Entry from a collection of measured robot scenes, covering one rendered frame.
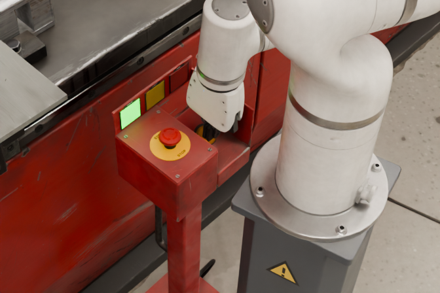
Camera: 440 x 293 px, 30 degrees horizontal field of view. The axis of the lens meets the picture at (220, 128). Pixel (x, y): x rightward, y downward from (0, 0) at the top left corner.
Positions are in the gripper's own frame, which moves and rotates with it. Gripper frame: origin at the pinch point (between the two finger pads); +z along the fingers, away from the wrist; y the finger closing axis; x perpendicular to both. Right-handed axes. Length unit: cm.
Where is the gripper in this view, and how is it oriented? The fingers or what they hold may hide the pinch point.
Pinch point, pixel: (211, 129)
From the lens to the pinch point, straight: 152.1
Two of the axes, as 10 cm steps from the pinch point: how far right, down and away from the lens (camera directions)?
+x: 6.7, -5.5, 5.0
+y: 7.3, 5.8, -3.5
